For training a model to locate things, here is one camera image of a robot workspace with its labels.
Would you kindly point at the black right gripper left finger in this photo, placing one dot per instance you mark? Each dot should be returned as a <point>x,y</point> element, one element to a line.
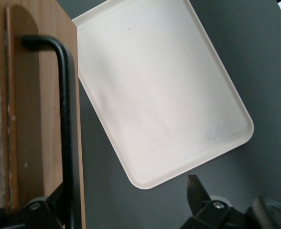
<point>42,214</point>

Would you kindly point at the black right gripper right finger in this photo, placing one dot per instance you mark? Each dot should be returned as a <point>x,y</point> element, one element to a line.
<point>200,205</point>

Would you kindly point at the cream plastic tray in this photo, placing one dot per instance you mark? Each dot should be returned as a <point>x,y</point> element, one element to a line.
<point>159,95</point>

